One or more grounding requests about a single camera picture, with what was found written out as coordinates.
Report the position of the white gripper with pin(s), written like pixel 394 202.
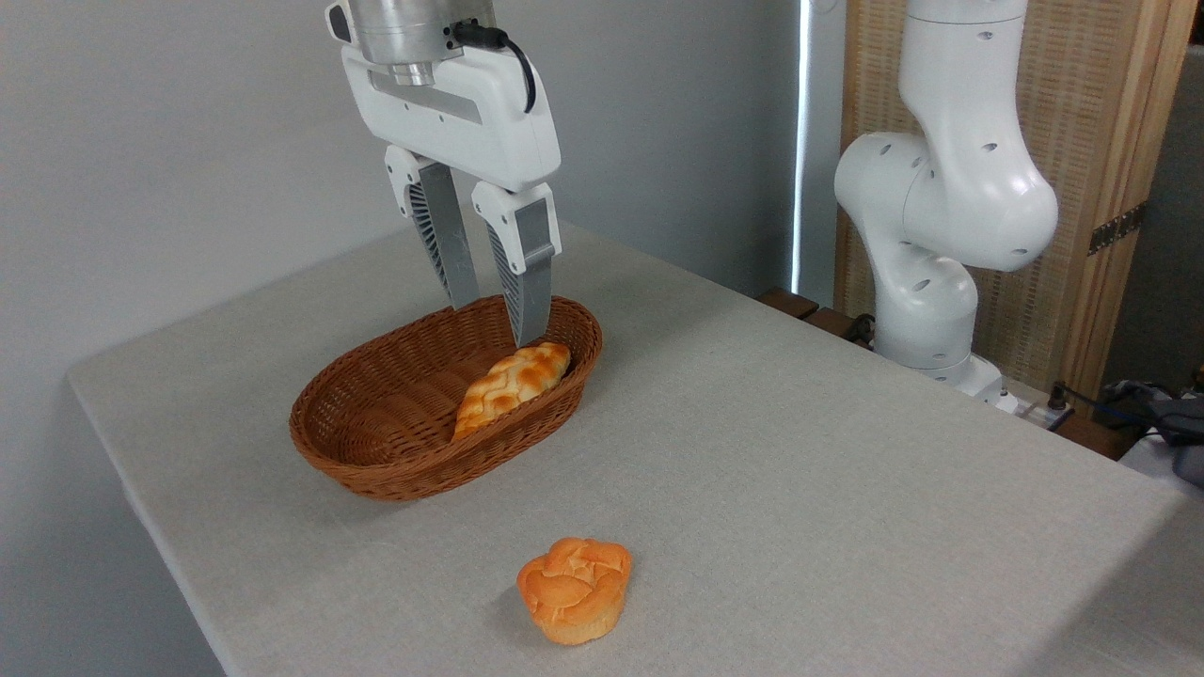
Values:
pixel 461 127

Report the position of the round orange flower-shaped bread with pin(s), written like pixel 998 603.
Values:
pixel 574 592

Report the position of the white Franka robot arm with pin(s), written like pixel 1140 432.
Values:
pixel 950 188

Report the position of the long braided golden bread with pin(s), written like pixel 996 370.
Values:
pixel 508 385

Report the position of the brown wicker oval basket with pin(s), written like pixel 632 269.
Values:
pixel 395 484

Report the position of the white power strip with plug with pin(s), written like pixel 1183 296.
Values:
pixel 1035 409

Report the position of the metal screen hinge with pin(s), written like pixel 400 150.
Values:
pixel 1117 228

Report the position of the dark blue grey bag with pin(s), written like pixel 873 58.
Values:
pixel 1166 423

